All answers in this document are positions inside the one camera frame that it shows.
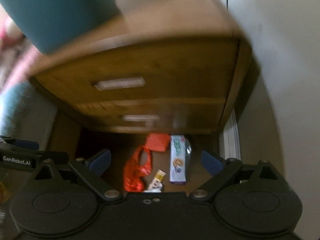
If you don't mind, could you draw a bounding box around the teal trash bin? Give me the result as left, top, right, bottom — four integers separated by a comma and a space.
1, 0, 119, 54

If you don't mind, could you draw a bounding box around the white cookie box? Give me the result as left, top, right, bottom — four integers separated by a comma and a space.
169, 135, 192, 184

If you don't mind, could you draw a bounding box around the wooden nightstand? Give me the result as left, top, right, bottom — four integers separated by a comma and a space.
30, 0, 252, 134

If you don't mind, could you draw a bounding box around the orange mesh bag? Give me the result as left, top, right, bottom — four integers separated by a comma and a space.
123, 133, 170, 192

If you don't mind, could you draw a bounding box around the yellow white candy wrapper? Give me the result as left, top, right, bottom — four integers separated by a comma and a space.
144, 170, 166, 193

